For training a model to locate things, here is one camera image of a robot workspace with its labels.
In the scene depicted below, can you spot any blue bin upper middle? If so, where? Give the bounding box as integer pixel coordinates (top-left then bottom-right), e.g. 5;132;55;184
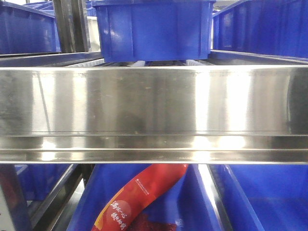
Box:
92;0;214;62

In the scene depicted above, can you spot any blue bin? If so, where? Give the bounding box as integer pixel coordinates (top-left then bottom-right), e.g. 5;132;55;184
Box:
14;164;69;201
67;164;223;231
213;0;308;58
92;0;214;62
210;165;308;231
0;1;61;54

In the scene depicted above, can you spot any blue bin lower middle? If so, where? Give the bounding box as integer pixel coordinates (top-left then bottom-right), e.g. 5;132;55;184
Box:
67;164;223;231

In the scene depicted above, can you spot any red snack bag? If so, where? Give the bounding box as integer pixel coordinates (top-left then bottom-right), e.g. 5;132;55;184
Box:
92;164;188;231

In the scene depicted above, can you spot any blue bin lower left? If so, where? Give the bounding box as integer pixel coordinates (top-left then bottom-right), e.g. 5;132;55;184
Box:
14;164;69;201

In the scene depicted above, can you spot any blue bin lower right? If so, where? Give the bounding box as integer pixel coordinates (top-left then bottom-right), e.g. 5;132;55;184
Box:
210;165;308;231

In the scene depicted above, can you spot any blue bin upper right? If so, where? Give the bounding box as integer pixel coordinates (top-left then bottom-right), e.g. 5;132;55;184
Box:
213;0;308;58

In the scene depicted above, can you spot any blue bin upper left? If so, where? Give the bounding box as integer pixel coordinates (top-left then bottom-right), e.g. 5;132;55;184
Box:
0;1;61;54

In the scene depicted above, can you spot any stainless steel shelf rail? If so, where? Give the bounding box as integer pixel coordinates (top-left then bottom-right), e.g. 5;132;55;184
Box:
0;65;308;164

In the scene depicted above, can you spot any grey shelf upright post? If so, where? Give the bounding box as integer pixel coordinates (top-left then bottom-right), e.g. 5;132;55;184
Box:
53;0;90;53

